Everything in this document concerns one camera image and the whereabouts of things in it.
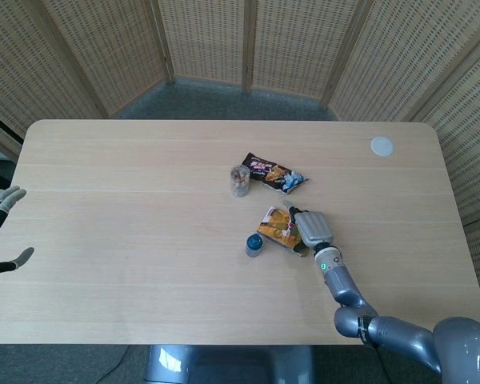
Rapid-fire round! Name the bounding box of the orange snack bag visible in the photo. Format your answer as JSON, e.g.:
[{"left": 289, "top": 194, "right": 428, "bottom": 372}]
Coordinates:
[{"left": 257, "top": 206, "right": 308, "bottom": 255}]

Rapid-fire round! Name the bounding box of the woven bamboo folding screen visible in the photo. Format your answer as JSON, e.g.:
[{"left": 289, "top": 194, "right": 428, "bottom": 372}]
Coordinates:
[{"left": 0, "top": 0, "right": 480, "bottom": 305}]

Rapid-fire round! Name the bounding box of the black floor cable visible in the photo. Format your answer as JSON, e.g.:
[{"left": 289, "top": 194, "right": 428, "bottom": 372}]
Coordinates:
[{"left": 90, "top": 345, "right": 132, "bottom": 384}]

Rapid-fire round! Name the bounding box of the clear plastic snack jar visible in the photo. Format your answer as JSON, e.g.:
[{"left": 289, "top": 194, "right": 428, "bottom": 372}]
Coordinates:
[{"left": 230, "top": 164, "right": 251, "bottom": 198}]

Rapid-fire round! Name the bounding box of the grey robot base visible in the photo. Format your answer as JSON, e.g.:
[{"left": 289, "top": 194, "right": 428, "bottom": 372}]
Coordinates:
[{"left": 143, "top": 344, "right": 316, "bottom": 384}]

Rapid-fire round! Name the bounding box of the dark snack packet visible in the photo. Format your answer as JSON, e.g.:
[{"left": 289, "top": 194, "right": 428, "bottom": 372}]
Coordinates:
[{"left": 241, "top": 152, "right": 310, "bottom": 195}]

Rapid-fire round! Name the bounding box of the blue capped small bottle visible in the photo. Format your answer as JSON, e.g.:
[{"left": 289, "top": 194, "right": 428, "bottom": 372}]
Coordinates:
[{"left": 245, "top": 234, "right": 264, "bottom": 258}]

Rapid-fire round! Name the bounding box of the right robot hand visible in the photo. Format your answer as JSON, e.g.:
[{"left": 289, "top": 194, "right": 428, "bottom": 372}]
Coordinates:
[{"left": 282, "top": 200, "right": 334, "bottom": 255}]

